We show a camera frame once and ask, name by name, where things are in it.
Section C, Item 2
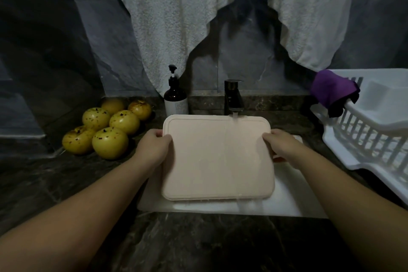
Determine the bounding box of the purple cloth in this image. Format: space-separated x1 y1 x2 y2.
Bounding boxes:
311 69 361 118

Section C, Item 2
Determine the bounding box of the person's right hand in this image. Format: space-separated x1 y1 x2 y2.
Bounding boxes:
262 128 313 167

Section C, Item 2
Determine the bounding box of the person's left hand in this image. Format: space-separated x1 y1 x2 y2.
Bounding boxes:
129 128 174 173

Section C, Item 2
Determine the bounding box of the group of yellow apples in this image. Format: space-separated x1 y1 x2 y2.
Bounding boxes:
62 97 153 160

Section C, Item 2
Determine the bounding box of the white sink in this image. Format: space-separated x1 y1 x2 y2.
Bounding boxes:
137 133 329 220

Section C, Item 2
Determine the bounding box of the person's right forearm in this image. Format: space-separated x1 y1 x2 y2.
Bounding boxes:
293 147 408 272

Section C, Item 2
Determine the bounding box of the beige plastic tray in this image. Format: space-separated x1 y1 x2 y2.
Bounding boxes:
161 114 276 202

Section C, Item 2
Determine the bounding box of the dark soap pump bottle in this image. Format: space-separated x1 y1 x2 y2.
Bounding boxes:
164 65 190 118

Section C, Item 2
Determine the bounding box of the black faucet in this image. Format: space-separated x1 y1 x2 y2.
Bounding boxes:
224 79 246 116

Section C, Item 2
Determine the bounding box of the white plastic basket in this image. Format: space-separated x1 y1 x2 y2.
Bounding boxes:
310 68 408 204

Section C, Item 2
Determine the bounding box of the white hanging towel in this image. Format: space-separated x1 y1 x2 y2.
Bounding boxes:
99 0 363 94

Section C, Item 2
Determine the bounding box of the person's left forearm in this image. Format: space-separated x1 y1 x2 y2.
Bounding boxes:
0 157 157 272

